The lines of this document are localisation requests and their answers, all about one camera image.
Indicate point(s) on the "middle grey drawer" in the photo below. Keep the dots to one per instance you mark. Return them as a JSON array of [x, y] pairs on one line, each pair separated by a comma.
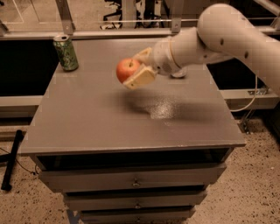
[[135, 200]]

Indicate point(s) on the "grey drawer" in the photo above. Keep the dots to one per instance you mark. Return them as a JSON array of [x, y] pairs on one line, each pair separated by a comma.
[[132, 177], [135, 200], [138, 216]]

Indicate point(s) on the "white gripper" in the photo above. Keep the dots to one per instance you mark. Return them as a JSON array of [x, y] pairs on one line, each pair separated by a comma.
[[161, 58]]

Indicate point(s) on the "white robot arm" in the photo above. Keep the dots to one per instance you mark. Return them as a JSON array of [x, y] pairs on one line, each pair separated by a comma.
[[221, 32]]

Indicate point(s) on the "red apple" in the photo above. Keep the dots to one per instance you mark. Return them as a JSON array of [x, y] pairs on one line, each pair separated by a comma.
[[125, 68]]

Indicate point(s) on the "top grey drawer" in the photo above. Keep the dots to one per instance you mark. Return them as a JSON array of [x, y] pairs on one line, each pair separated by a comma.
[[132, 177]]

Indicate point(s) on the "clear plastic water bottle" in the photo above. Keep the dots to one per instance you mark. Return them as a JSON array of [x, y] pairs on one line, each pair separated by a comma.
[[180, 74]]

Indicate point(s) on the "bottom grey drawer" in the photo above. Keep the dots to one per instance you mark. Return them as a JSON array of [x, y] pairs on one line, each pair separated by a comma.
[[138, 216]]

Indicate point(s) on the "grey metal railing frame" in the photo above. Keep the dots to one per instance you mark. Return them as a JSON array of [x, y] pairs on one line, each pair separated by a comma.
[[79, 19]]

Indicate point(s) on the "black bar on floor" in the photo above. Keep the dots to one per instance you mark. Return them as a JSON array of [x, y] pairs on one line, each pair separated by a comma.
[[10, 159]]

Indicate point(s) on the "green soda can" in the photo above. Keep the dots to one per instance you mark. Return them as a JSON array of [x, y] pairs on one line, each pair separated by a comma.
[[66, 53]]

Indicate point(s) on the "grey drawer cabinet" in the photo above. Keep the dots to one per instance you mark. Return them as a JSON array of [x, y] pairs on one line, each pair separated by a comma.
[[87, 120]]

